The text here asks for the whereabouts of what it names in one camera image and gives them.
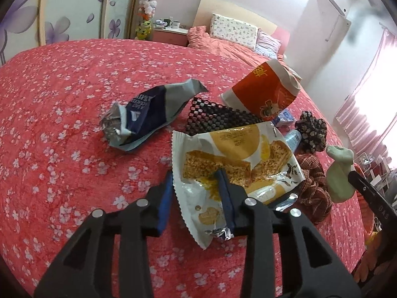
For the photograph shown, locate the red brown knit cloth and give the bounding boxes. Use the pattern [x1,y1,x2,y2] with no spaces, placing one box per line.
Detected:
[295,153,333,224]

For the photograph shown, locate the wardrobe with purple flowers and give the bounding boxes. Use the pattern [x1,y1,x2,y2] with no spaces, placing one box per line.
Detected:
[0,0,143,66]

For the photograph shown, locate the pink curtain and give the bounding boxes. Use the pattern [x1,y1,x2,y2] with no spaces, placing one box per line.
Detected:
[333,28,397,171]

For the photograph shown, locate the white floral pillow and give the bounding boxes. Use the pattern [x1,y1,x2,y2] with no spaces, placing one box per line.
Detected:
[209,13,260,50]

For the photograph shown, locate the black checkered mat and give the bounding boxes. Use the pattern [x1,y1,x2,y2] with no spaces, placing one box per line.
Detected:
[185,97,263,137]

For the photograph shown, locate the red floral blanket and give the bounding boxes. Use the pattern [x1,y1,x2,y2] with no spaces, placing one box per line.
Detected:
[0,39,369,298]

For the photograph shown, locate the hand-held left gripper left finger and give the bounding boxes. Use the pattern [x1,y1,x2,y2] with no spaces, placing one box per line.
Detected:
[33,170,174,298]

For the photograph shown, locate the dark floral scrunchie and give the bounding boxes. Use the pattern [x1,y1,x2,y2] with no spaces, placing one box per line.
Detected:
[295,111,328,154]

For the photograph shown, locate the small clear plastic bottle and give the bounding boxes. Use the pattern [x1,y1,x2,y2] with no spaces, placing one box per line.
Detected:
[284,129,303,149]

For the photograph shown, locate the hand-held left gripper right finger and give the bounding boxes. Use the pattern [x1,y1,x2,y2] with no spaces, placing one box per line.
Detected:
[215,168,363,298]

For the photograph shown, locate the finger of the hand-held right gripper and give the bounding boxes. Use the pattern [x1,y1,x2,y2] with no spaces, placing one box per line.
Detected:
[347,169,397,224]

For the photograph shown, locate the small blue white packet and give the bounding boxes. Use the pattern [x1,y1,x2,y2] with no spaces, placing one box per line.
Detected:
[273,109,295,128]

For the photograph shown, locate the white standing air conditioner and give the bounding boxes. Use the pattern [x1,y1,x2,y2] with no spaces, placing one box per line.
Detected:
[287,0,352,94]

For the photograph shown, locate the pink duvet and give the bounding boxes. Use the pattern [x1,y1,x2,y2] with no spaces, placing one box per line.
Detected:
[186,26,287,69]

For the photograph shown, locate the beige pink headboard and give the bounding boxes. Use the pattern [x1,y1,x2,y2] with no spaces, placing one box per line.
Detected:
[192,0,290,56]

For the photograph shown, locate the pink striped pillow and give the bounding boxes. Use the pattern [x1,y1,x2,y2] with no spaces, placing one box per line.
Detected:
[256,29,283,57]

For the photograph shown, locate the dark blue silver wrapper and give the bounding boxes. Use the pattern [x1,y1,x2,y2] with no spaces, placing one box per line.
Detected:
[100,79,209,152]

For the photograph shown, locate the pale green cloth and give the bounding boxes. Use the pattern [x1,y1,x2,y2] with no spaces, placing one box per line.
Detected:
[326,145,357,204]

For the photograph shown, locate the pink white nightstand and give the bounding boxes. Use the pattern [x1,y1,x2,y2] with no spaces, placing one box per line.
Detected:
[152,26,190,46]

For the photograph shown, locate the column of plush toys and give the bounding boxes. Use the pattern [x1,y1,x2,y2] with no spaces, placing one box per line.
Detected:
[134,0,165,41]

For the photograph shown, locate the yellow white snack wrapper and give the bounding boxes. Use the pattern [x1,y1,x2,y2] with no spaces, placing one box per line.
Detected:
[171,121,306,249]

